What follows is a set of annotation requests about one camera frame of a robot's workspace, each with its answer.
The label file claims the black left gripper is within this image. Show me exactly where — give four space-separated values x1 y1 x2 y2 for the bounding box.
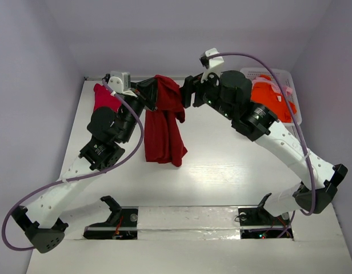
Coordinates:
118 77 159 143

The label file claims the dark red t shirt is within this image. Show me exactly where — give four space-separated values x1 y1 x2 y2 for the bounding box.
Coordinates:
144 75 187 167

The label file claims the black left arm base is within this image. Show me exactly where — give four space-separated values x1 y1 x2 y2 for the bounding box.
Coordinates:
83 196 138 240

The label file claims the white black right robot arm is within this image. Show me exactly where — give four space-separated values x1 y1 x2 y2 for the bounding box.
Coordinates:
181 71 347 224

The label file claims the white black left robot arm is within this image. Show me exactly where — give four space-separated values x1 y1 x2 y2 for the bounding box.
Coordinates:
10 74 158 253

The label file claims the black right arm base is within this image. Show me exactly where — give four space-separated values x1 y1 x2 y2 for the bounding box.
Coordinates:
234 193 294 240

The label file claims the folded bright red t shirt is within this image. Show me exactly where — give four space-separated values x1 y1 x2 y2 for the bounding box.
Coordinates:
93 83 122 112

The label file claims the orange t shirt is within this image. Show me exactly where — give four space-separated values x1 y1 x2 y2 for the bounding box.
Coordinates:
251 75 293 123

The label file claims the pink t shirt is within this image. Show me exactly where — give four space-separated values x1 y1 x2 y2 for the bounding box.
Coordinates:
252 77 293 96

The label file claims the white plastic laundry basket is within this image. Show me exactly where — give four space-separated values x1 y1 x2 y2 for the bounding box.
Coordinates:
240 67 302 125

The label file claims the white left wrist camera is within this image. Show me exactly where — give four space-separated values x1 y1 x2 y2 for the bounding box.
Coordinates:
102 71 137 97

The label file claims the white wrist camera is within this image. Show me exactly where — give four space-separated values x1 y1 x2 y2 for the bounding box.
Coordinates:
199 48 224 83
102 71 137 97

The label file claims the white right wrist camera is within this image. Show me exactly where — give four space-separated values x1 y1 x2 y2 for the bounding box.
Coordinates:
199 48 224 83

